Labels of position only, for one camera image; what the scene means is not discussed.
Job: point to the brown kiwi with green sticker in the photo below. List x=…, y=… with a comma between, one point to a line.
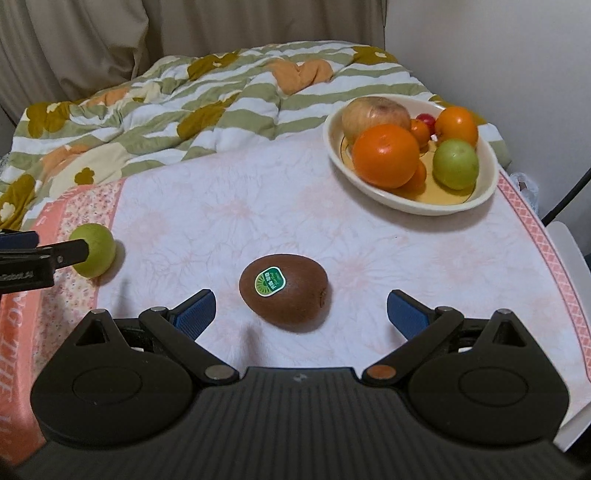
x=286, y=295

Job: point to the green apple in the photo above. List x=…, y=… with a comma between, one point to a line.
x=455, y=165
x=99, y=244

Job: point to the white plastic bag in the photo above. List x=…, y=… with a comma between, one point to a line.
x=524, y=183

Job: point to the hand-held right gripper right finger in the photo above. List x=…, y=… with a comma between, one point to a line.
x=406, y=316

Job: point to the large orange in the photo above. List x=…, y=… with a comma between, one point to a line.
x=385, y=157

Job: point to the small orange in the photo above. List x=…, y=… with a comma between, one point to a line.
x=418, y=181
x=421, y=134

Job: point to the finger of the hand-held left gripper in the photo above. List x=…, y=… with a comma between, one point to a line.
x=18, y=240
x=69, y=251

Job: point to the red cherry tomato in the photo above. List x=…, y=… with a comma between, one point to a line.
x=428, y=120

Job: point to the green striped floral blanket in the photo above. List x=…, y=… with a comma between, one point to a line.
x=161, y=115

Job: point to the pink floral tablecloth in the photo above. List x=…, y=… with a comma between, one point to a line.
x=231, y=207

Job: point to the cream bowl with yellow print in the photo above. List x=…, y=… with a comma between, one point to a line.
x=383, y=198

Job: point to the red apple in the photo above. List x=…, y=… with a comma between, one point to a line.
x=374, y=113

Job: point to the beige curtain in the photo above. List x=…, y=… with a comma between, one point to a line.
x=92, y=41

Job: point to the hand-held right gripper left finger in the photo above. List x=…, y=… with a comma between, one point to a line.
x=199, y=311

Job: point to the medium orange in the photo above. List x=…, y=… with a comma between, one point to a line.
x=457, y=124

